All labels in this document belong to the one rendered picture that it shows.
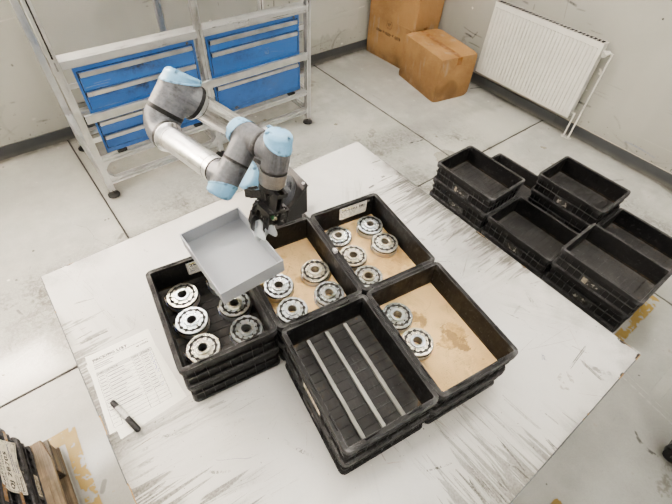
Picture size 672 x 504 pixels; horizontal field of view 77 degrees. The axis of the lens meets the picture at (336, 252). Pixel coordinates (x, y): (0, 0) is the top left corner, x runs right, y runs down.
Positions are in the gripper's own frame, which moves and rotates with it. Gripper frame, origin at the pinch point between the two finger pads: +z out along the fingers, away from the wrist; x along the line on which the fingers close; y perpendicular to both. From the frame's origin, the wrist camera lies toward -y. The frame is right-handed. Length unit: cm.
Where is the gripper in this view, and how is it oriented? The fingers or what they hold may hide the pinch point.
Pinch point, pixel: (259, 235)
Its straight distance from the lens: 132.4
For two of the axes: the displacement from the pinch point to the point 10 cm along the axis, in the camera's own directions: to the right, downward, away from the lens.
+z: -2.2, 7.5, 6.2
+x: 7.2, -3.1, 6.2
